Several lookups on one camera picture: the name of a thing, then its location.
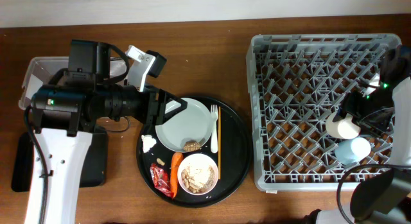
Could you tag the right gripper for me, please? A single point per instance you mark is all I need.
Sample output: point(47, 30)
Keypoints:
point(350, 106)

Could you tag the red snack wrapper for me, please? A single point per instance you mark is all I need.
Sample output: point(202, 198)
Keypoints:
point(161, 180)

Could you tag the white tissue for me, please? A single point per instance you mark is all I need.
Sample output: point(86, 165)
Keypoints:
point(148, 142)

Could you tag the orange carrot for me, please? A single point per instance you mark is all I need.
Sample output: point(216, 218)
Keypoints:
point(176, 160)

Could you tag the round black serving tray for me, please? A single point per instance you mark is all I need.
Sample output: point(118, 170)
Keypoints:
point(236, 156)

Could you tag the grey dishwasher rack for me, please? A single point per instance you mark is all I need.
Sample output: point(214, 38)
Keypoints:
point(295, 82)

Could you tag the white bowl with food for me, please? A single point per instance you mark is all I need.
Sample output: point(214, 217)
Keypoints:
point(198, 174)

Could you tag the brown food lump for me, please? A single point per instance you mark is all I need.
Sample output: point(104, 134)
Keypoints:
point(191, 146)

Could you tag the peanut shell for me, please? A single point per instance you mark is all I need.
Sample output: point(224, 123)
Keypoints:
point(159, 161)

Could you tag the white plastic fork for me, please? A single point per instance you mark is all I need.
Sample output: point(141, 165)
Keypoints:
point(214, 137)

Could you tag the blue plastic cup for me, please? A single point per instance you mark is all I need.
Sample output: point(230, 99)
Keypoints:
point(353, 150)

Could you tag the white plastic cup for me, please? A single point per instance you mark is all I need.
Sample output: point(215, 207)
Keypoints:
point(342, 129)

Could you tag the wooden chopstick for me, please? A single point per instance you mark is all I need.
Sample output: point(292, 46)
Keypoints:
point(219, 141)

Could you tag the clear plastic bin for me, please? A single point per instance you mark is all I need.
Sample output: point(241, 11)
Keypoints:
point(39, 72)

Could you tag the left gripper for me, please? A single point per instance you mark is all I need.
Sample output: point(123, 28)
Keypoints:
point(151, 106)

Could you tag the grey round plate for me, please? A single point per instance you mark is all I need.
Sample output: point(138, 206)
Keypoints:
point(192, 124)

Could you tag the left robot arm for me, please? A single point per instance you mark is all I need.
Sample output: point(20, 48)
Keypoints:
point(99, 81)

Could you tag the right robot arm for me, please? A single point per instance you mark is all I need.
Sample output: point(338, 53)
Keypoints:
point(383, 198)

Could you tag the black rectangular tray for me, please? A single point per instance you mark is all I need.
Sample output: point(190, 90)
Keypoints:
point(93, 171)

